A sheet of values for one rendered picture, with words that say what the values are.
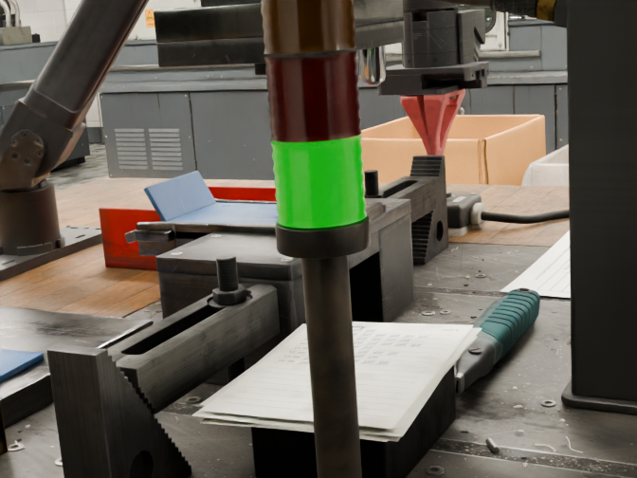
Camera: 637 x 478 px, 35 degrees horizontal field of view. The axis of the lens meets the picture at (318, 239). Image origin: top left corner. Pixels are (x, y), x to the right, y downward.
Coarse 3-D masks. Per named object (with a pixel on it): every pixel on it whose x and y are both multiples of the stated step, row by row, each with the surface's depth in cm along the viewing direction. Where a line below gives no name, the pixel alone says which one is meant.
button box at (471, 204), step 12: (456, 204) 103; (468, 204) 104; (480, 204) 104; (456, 216) 102; (468, 216) 104; (480, 216) 104; (492, 216) 104; (504, 216) 104; (516, 216) 104; (528, 216) 104; (540, 216) 105; (552, 216) 106; (564, 216) 107; (456, 228) 103; (468, 228) 104; (480, 228) 105
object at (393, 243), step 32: (352, 256) 70; (384, 256) 75; (160, 288) 67; (192, 288) 66; (288, 288) 63; (352, 288) 76; (384, 288) 75; (288, 320) 63; (352, 320) 77; (384, 320) 76; (256, 352) 65; (224, 384) 67
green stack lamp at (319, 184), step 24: (288, 144) 41; (312, 144) 41; (336, 144) 41; (360, 144) 42; (288, 168) 41; (312, 168) 41; (336, 168) 41; (360, 168) 42; (288, 192) 42; (312, 192) 41; (336, 192) 41; (360, 192) 42; (288, 216) 42; (312, 216) 41; (336, 216) 41; (360, 216) 42
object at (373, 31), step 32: (224, 0) 66; (256, 0) 65; (384, 0) 73; (160, 32) 65; (192, 32) 64; (224, 32) 63; (256, 32) 62; (384, 32) 74; (160, 64) 66; (192, 64) 65; (256, 64) 70; (384, 64) 75
